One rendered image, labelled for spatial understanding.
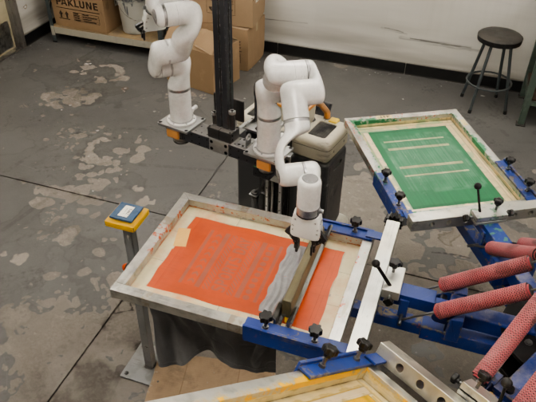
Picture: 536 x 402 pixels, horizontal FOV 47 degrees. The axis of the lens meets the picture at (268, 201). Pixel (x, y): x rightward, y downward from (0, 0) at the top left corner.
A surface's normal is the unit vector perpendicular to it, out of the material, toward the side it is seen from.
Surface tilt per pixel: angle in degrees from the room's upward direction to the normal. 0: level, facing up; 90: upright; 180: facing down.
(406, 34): 90
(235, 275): 0
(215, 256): 0
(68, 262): 0
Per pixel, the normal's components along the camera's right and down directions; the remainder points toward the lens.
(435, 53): -0.33, 0.57
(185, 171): 0.02, -0.79
